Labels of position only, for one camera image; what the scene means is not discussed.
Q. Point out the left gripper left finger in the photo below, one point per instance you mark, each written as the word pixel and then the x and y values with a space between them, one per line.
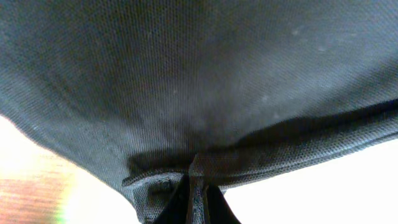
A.
pixel 176 210

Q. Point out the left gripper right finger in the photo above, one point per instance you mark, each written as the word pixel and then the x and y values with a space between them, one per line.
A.
pixel 206 203

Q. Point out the black t-shirt with logo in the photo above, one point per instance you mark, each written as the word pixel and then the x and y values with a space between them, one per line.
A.
pixel 132 91

